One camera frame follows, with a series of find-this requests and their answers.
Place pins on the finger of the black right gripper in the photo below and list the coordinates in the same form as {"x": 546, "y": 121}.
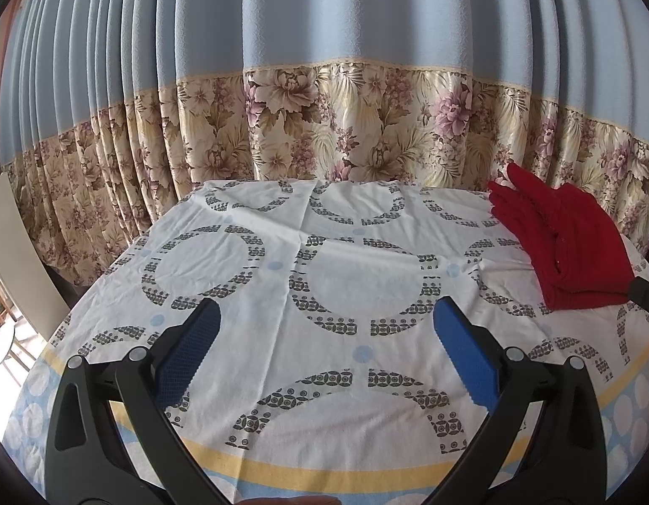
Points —
{"x": 638, "y": 293}

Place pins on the beige leaning board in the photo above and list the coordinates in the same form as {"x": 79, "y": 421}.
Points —
{"x": 22, "y": 274}

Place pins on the white round stool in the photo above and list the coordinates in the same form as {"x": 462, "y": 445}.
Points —
{"x": 7, "y": 336}

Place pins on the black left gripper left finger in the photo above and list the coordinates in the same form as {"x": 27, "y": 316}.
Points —
{"x": 86, "y": 461}

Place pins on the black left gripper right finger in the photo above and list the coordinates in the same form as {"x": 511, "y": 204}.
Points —
{"x": 542, "y": 440}

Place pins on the blue floral curtain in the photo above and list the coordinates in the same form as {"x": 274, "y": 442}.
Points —
{"x": 111, "y": 111}

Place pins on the red knitted sweater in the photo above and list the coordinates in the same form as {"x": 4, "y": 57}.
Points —
{"x": 574, "y": 246}

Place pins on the patterned white blue bedsheet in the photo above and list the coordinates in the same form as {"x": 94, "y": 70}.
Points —
{"x": 327, "y": 376}

